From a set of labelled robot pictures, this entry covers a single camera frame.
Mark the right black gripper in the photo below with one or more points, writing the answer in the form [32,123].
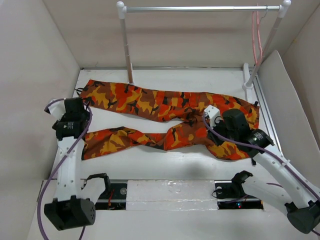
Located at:
[216,142]

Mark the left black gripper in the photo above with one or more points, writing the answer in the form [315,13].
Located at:
[64,117]

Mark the orange camouflage trousers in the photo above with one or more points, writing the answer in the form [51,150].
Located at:
[160,106]

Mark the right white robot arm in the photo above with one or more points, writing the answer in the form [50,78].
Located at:
[293,195]

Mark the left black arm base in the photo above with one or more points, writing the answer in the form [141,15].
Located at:
[115,199]

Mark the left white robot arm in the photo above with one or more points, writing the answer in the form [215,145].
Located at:
[73,204]

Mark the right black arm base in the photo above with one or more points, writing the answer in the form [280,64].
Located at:
[229,197]

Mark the pink clothes hanger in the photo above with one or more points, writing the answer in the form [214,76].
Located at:
[257,48]

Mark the white clothes rack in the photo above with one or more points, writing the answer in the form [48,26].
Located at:
[248,76]

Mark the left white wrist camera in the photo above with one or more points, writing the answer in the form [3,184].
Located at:
[56,108]

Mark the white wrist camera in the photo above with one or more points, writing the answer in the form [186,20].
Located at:
[56,108]
[212,114]

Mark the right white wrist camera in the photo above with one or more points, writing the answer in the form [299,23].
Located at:
[212,114]

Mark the aluminium side rail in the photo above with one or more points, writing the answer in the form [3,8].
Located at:
[267,121]

